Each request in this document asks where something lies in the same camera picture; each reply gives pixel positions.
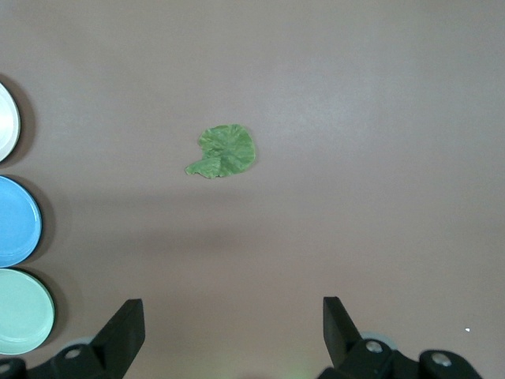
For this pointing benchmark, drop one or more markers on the green lettuce leaf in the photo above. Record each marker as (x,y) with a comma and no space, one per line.
(229,150)

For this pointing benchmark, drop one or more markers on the pale green plate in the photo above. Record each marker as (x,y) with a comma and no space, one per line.
(23,312)

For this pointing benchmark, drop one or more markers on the blue plate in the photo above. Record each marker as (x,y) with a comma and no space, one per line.
(16,221)

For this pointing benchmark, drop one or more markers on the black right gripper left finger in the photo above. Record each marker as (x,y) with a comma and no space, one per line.
(118,339)

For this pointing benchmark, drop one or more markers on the beige plate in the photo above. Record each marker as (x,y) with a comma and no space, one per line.
(6,118)

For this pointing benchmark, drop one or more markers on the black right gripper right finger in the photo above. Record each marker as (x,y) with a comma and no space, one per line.
(343,339)

